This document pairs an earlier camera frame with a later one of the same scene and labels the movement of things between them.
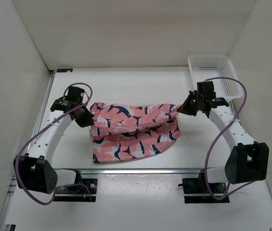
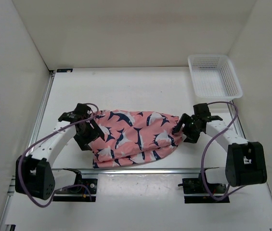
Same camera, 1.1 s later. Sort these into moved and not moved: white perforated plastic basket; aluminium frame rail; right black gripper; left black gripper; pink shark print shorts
Moved: right black gripper; left black gripper; pink shark print shorts
Not moved: aluminium frame rail; white perforated plastic basket
